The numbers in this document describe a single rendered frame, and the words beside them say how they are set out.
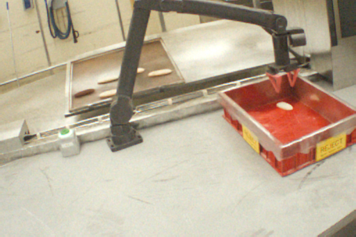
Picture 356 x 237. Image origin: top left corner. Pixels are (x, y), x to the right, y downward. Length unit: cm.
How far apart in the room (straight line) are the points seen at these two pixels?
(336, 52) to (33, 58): 443
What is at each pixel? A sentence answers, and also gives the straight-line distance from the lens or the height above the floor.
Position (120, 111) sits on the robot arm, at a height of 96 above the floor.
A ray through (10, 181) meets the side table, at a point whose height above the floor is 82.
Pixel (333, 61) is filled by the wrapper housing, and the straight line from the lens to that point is 151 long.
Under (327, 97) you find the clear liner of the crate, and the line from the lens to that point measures 128.
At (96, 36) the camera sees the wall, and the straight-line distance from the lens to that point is 520.
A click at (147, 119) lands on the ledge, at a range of 144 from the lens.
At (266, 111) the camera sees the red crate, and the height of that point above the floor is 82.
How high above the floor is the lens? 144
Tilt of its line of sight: 23 degrees down
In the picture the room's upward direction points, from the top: 12 degrees counter-clockwise
